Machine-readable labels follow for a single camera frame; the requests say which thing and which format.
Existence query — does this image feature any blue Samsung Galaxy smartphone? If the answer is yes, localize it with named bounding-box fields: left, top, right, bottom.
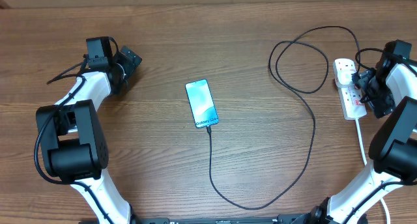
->
left=185, top=79, right=219, bottom=128

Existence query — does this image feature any white power strip cord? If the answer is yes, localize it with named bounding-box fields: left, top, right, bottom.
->
left=354, top=118, right=391, bottom=224

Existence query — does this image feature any white charger plug adapter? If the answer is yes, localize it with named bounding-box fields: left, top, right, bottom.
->
left=335, top=69, right=356, bottom=88

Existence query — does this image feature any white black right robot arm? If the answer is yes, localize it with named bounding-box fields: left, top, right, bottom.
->
left=291, top=40, right=416, bottom=223

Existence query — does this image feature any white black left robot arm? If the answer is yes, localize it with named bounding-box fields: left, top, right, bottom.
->
left=33, top=36, right=141, bottom=224

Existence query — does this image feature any white power strip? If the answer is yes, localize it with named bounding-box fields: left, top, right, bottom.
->
left=333, top=58, right=367, bottom=120

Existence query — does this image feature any black charger cable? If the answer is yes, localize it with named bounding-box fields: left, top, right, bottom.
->
left=205, top=25, right=362, bottom=211

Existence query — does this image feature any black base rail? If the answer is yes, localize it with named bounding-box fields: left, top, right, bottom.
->
left=130, top=214, right=310, bottom=224

